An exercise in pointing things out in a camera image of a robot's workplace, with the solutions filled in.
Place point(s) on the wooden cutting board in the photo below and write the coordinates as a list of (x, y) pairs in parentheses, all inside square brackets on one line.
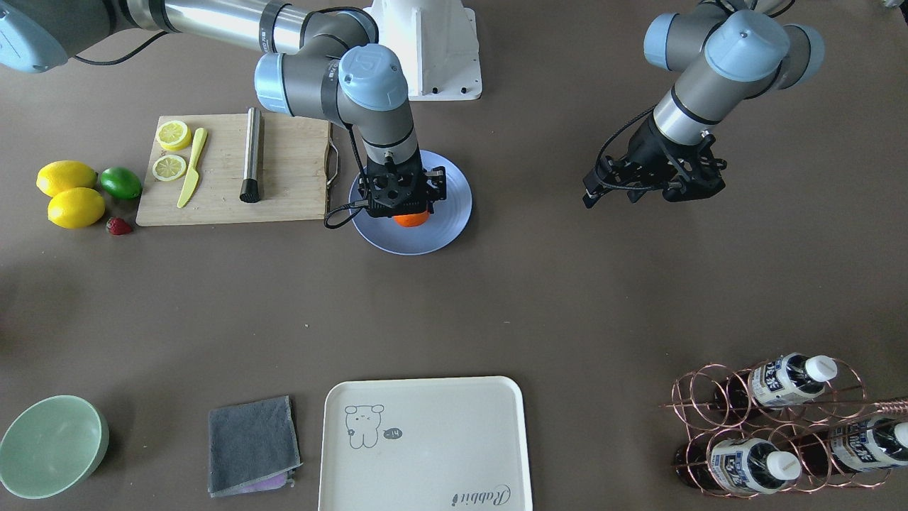
[(292, 178)]

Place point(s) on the copper wire bottle rack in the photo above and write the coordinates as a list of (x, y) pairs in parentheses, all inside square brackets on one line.
[(843, 402)]

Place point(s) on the blue plate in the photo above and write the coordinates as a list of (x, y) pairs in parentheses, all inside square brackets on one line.
[(446, 223)]

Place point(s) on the yellow lemon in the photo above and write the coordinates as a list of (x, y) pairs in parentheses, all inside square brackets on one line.
[(76, 208), (62, 175)]

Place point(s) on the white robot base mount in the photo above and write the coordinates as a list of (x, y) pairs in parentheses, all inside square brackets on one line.
[(436, 43)]

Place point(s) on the steel muddler black tip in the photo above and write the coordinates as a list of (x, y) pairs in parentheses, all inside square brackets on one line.
[(250, 186)]

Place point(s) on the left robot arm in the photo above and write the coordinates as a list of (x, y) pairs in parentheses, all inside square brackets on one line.
[(724, 52)]

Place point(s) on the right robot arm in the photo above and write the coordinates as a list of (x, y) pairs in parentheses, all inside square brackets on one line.
[(326, 64)]

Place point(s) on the green lime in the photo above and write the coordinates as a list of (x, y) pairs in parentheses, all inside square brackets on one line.
[(121, 183)]

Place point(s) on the cream rabbit tray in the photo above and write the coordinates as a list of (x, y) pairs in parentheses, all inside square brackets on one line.
[(425, 444)]

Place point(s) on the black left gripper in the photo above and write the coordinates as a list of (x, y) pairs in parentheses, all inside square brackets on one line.
[(647, 148)]

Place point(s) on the tea bottle white cap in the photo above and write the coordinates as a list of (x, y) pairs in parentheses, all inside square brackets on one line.
[(792, 379)]

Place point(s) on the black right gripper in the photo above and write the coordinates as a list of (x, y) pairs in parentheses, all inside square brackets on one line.
[(436, 182)]

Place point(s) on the red strawberry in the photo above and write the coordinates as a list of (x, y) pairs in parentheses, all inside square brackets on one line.
[(117, 226)]

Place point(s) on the green bowl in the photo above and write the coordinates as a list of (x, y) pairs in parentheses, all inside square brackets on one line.
[(55, 444)]

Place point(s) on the yellow plastic knife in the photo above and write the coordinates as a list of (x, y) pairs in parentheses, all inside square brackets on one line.
[(192, 176)]

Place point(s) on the grey folded cloth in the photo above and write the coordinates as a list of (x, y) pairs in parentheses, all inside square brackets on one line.
[(253, 447)]

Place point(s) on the lemon half slice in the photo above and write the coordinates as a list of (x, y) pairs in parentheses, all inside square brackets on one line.
[(168, 168), (173, 135)]

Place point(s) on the orange mandarin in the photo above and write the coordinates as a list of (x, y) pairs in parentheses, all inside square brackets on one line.
[(410, 221)]

